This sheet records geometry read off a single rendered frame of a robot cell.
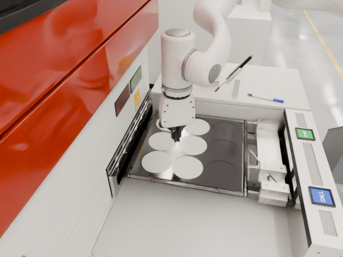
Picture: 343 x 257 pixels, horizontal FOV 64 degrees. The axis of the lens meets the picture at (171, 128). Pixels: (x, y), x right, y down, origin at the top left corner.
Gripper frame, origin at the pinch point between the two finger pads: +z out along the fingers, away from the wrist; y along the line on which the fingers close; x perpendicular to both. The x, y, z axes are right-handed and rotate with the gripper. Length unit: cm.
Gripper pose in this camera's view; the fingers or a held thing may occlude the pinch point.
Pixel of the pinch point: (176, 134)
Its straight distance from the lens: 84.7
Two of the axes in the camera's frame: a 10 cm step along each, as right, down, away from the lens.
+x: -2.6, -6.0, 7.6
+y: 9.6, -1.6, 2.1
